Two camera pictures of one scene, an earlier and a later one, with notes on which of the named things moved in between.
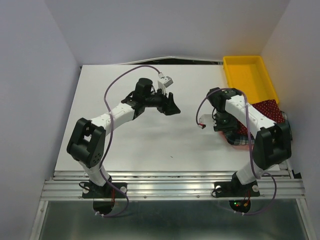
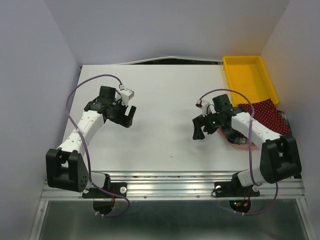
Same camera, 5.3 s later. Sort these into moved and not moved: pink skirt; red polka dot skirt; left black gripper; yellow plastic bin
Moved: left black gripper
Not moved: pink skirt; red polka dot skirt; yellow plastic bin
